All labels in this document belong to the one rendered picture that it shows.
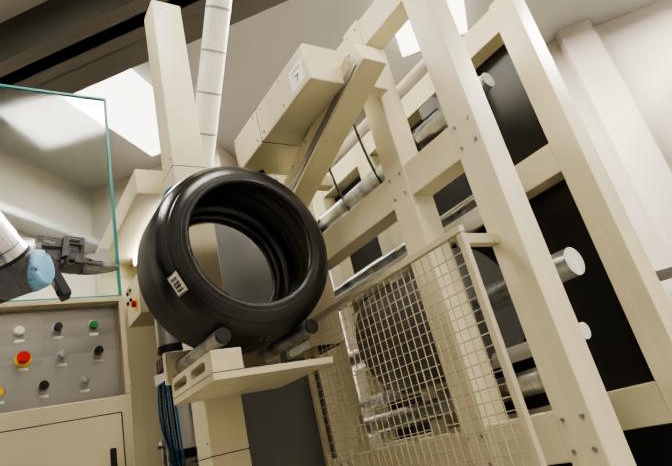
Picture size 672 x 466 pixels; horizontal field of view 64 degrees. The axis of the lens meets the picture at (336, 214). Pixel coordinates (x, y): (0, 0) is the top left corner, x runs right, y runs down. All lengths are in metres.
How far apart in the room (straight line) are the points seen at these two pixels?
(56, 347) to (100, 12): 2.33
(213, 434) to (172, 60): 1.49
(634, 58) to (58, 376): 5.32
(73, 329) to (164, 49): 1.18
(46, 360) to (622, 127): 4.71
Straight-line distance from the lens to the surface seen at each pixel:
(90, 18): 3.95
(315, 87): 1.83
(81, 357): 2.23
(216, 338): 1.52
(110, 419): 2.15
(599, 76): 5.65
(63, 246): 1.60
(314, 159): 2.00
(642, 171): 5.28
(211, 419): 1.87
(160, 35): 2.54
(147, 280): 1.68
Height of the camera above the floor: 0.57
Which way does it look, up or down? 22 degrees up
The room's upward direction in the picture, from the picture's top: 14 degrees counter-clockwise
